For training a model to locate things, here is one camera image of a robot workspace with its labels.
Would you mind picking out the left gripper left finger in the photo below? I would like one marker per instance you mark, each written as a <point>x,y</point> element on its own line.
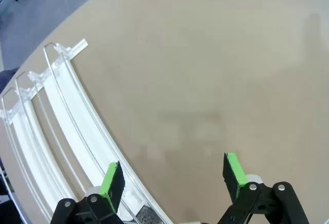
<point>113,183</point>

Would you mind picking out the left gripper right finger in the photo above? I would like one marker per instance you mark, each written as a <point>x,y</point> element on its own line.
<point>234,175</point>

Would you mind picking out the white can dispenser rack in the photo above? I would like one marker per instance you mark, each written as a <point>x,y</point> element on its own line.
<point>64,105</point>

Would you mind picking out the dark purple cloth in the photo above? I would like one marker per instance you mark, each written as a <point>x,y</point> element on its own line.
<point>5,76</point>

